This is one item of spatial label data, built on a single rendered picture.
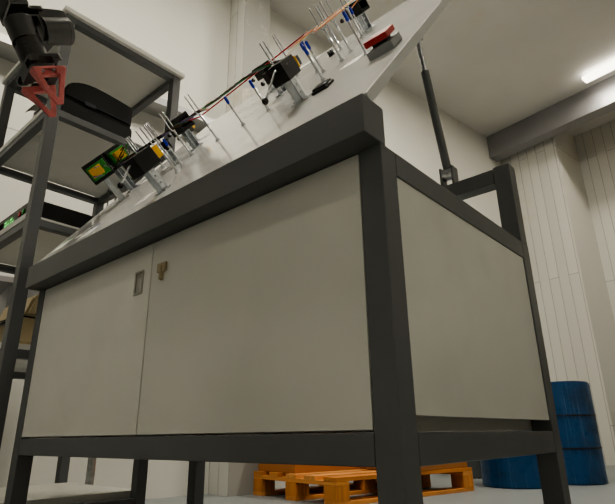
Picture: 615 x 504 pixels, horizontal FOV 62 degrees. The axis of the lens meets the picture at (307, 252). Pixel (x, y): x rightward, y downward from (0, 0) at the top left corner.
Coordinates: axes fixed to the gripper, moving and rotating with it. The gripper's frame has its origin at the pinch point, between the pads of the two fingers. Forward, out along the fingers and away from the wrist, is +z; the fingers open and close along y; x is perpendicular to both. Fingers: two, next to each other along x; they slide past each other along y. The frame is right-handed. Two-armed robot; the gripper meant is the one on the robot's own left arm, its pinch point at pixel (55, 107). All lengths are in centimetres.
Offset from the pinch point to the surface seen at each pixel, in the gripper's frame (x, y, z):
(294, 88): -34.2, -32.6, 16.1
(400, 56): -34, -58, 24
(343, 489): -137, 144, 187
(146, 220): -6.5, -4.6, 28.9
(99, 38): -56, 64, -56
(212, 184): -10.0, -26.1, 30.0
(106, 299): -0.9, 17.2, 40.0
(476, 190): -72, -41, 51
